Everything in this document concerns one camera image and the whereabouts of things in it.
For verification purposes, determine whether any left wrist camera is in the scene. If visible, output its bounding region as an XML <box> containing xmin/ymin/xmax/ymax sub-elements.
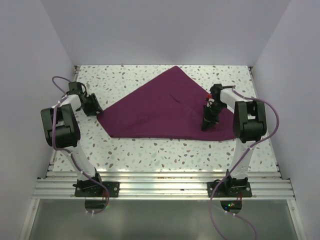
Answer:
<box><xmin>67</xmin><ymin>81</ymin><xmax>87</xmax><ymax>95</ymax></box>

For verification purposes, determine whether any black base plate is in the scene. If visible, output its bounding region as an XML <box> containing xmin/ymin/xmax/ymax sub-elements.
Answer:
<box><xmin>206</xmin><ymin>179</ymin><xmax>253</xmax><ymax>198</ymax></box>
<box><xmin>72</xmin><ymin>180</ymin><xmax>120</xmax><ymax>198</ymax></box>

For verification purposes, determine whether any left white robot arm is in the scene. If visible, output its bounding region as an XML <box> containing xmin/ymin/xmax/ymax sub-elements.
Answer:
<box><xmin>40</xmin><ymin>93</ymin><xmax>104</xmax><ymax>197</ymax></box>

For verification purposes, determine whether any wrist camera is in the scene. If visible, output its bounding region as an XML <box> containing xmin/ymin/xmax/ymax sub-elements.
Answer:
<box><xmin>67</xmin><ymin>81</ymin><xmax>87</xmax><ymax>95</ymax></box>
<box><xmin>206</xmin><ymin>83</ymin><xmax>223</xmax><ymax>107</ymax></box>

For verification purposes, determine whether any purple cloth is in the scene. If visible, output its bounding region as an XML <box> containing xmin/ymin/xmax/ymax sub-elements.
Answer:
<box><xmin>97</xmin><ymin>66</ymin><xmax>235</xmax><ymax>141</ymax></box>

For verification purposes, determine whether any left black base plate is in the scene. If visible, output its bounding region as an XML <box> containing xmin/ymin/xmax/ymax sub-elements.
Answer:
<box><xmin>72</xmin><ymin>180</ymin><xmax>120</xmax><ymax>198</ymax></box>

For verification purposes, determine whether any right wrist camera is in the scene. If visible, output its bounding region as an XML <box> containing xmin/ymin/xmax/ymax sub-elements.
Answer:
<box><xmin>206</xmin><ymin>83</ymin><xmax>223</xmax><ymax>107</ymax></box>

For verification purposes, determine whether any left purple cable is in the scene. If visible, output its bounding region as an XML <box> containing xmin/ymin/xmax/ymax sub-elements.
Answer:
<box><xmin>51</xmin><ymin>76</ymin><xmax>111</xmax><ymax>216</ymax></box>

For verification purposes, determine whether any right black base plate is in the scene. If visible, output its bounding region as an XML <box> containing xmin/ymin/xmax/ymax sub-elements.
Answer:
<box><xmin>206</xmin><ymin>179</ymin><xmax>253</xmax><ymax>198</ymax></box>

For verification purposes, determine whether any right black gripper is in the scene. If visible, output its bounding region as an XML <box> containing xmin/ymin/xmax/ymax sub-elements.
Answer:
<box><xmin>201</xmin><ymin>101</ymin><xmax>227</xmax><ymax>131</ymax></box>

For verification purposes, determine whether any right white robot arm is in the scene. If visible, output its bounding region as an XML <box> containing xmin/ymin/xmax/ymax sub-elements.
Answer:
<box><xmin>201</xmin><ymin>84</ymin><xmax>267</xmax><ymax>197</ymax></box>

